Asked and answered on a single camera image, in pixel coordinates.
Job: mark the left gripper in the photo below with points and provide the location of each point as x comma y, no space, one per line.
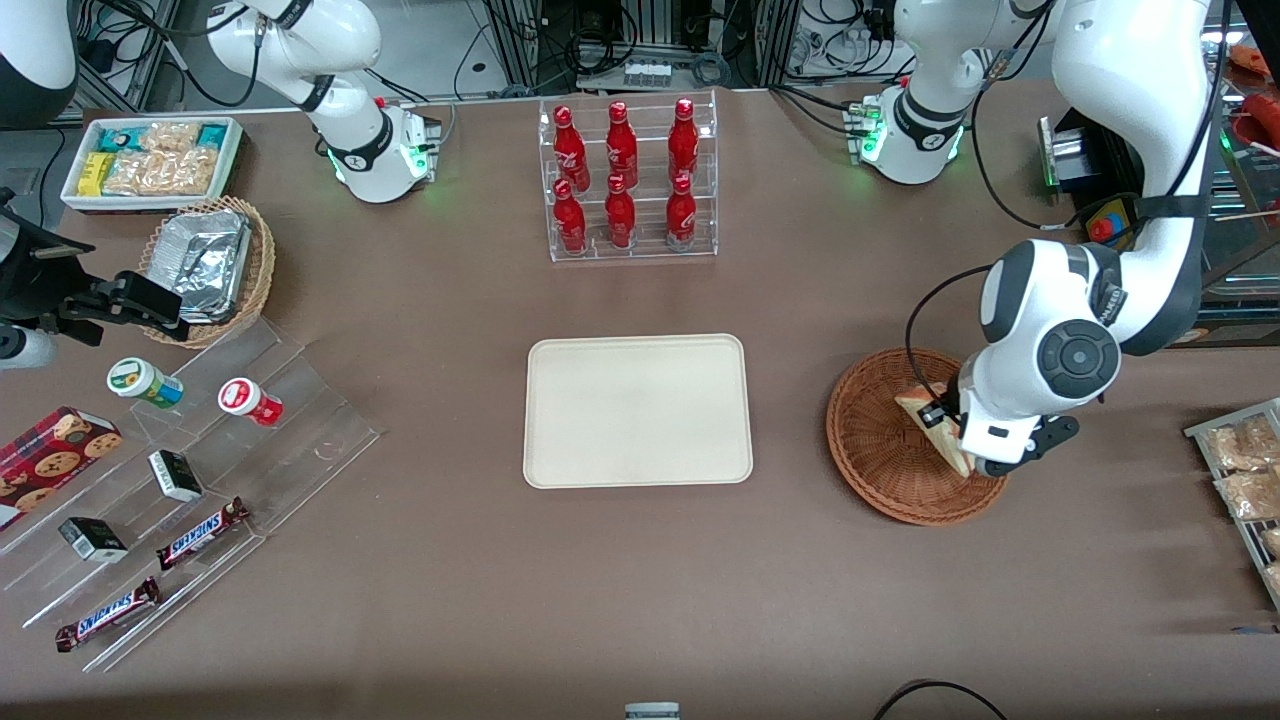
947,409

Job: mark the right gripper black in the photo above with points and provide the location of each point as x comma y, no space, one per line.
42,283

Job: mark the triangular sandwich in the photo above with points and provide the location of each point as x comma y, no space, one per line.
945,445

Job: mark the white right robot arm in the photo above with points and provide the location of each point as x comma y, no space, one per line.
350,40

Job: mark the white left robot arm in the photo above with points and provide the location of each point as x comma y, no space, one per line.
1130,60

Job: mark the brown wicker basket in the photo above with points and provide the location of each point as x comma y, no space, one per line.
880,450

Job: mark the light wicker basket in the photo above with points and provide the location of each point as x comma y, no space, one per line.
262,270

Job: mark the cream plastic tray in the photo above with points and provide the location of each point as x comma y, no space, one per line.
640,410

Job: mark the green lidded sunflower jar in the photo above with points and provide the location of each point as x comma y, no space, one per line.
135,378

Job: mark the stacked foil containers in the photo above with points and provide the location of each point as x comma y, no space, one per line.
200,260

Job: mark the white snack bin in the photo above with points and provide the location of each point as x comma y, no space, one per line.
150,204

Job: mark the yellow snack pack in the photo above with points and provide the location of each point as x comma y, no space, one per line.
95,173

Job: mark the red lidded small jar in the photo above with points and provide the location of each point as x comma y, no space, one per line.
240,396

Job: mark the clear cracker bag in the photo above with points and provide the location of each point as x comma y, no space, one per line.
170,136
165,172

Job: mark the red chocolate chip cookie box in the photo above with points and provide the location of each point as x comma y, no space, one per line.
50,460

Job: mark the small dark green box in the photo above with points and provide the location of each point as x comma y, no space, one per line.
175,476
92,540

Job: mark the teal snack pack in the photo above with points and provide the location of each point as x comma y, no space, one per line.
213,135
118,138

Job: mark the Snickers chocolate bar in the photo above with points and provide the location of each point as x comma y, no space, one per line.
200,535
108,615

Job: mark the clear acrylic stepped shelf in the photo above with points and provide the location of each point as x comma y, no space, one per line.
320,440

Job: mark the red emergency stop button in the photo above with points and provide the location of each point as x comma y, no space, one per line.
1101,229

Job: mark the black food warmer appliance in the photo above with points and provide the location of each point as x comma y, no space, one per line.
1085,160

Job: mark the clear pastry bag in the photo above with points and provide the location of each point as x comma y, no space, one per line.
1274,580
1272,542
1250,495
1240,445

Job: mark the red cola bottle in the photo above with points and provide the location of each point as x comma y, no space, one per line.
570,150
621,150
570,222
681,218
620,218
683,145

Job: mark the clear acrylic bottle rack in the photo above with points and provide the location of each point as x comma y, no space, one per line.
650,250

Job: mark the small grey device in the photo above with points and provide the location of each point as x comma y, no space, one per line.
652,712

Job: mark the red sausage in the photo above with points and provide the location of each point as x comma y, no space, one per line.
1262,115

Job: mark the grey power strip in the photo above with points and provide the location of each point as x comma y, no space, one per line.
648,75

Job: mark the orange sausage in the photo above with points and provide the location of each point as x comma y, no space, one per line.
1255,58

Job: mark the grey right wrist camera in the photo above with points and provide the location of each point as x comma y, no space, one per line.
25,348

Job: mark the aluminium frame structure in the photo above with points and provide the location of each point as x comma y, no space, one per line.
520,40

